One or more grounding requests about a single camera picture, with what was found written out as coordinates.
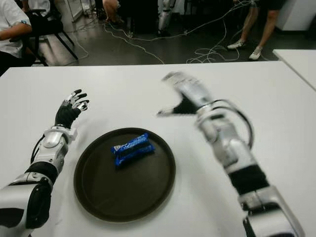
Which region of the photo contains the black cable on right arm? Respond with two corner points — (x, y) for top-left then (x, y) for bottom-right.
(222, 100), (255, 146)

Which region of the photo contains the crouching person in dark clothes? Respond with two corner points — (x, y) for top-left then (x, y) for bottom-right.
(102, 0), (124, 24)

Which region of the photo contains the black wooden chair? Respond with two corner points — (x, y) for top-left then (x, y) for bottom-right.
(24, 0), (79, 67)

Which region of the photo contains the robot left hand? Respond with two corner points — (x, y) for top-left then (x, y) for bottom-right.
(54, 89), (90, 129)

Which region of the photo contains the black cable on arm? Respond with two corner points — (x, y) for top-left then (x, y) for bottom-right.
(31, 134), (47, 162)
(222, 100), (255, 146)

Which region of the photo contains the standing white humanoid robot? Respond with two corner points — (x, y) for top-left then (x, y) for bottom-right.
(158, 0), (177, 37)

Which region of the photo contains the seated person in white shirt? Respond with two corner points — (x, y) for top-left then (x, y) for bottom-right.
(0, 0), (37, 75)

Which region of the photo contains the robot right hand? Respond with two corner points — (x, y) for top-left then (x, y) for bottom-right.
(156, 71), (213, 117)

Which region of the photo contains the white cabinet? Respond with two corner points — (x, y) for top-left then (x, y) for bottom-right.
(70, 0), (83, 22)

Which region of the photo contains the round dark brown tray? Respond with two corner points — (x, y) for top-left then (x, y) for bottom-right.
(73, 127), (177, 222)

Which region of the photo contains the neighbouring white table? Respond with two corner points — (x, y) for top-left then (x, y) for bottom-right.
(273, 48), (316, 91)

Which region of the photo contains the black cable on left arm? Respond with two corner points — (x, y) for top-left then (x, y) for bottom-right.
(31, 134), (47, 162)

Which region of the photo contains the blue Oreo cookie packet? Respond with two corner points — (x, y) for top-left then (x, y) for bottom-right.
(110, 132), (156, 170)

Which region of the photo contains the white cable on floor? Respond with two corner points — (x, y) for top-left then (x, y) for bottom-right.
(74, 0), (272, 65)

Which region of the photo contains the walking person in black shorts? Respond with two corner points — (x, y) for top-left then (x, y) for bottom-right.
(227, 0), (287, 61)

